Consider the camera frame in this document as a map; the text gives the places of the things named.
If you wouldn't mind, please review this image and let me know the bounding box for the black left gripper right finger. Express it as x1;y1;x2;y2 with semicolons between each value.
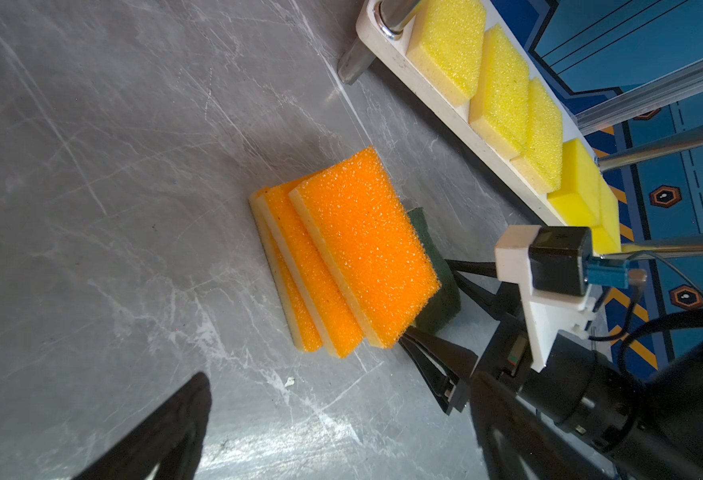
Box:
469;371;607;479

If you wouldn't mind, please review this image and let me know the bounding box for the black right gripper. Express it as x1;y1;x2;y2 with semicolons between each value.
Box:
399;259;645;456

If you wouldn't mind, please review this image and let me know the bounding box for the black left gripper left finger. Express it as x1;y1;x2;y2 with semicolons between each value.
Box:
76;372;212;479

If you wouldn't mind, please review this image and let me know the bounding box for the yellow foam sponge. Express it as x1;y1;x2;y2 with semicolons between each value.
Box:
591;179;621;255
547;139;601;227

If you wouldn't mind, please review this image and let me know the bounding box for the large yellow coarse sponge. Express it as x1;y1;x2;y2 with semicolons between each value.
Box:
511;78;563;195

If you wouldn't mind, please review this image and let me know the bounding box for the white two-tier metal shelf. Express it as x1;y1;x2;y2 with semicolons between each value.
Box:
336;0;703;259

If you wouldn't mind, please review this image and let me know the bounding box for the middle orange scrub sponge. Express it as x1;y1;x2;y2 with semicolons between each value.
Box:
255;180;363;358

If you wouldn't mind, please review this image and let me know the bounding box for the orange scrub sponge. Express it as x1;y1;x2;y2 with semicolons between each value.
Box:
255;180;363;358
248;187;323;352
287;147;441;348

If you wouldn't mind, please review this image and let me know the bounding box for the top orange scrub sponge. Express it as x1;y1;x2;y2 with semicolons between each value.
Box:
287;147;441;348

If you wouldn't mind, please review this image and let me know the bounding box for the bottom orange scrub sponge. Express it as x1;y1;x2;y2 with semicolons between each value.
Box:
248;187;323;352

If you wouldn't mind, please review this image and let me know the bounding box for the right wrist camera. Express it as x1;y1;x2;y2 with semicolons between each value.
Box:
495;225;647;372

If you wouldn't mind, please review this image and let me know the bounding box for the aluminium corner post right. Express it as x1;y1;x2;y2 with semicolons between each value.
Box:
575;59;703;135

